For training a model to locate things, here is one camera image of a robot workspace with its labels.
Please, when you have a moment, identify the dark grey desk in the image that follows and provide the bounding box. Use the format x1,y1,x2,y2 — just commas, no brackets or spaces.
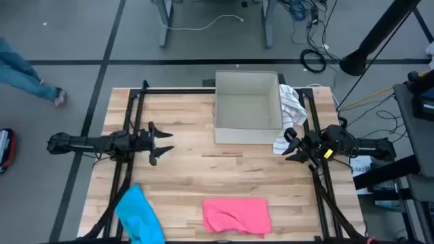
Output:
393,69,434,244

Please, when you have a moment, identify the person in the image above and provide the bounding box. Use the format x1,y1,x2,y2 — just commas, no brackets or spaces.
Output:
0,37,67,108

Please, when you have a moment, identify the black cable tangle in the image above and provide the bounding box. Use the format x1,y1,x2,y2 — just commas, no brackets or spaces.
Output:
291,0,340,74

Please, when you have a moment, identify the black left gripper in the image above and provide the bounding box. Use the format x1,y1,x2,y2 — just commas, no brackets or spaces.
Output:
135,121,175,167

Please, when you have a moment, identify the thick black stand pole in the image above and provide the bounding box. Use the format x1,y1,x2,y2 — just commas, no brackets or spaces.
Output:
338,0,422,77

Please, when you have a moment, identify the blue cable bundle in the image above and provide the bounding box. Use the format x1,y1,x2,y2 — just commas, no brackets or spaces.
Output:
288,0,308,21

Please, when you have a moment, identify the grey desk leg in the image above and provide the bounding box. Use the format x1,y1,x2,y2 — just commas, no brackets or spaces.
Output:
154,0,174,49
260,0,275,49

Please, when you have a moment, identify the pink towel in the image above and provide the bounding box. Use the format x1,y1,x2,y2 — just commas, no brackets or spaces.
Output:
202,197,273,239

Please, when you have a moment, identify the white striped towel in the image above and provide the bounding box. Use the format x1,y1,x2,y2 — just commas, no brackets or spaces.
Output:
273,83,309,156

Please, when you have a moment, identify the coiled black cable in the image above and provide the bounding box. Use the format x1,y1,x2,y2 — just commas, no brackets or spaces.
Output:
300,49,328,74

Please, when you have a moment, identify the black aluminium frame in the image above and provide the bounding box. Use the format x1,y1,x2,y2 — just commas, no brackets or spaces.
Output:
78,79,369,244

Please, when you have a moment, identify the yellow cable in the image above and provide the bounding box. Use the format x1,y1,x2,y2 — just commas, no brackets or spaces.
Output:
338,86,396,112

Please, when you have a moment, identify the open cardboard box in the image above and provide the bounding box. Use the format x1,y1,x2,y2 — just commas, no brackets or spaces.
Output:
213,69,285,146

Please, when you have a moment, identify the blue towel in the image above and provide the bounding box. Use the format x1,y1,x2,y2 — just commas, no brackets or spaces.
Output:
114,182,166,244

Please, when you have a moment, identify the red and black bag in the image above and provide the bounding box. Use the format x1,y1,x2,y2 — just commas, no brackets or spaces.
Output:
0,127,17,176

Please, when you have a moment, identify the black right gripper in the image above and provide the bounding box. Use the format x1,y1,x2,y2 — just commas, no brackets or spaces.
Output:
281,127,326,164

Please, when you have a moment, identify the white printed carton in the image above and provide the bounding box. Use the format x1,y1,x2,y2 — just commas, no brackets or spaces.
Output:
349,155,374,196

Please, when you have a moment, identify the white floor cable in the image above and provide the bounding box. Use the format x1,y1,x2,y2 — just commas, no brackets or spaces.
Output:
159,14,245,31

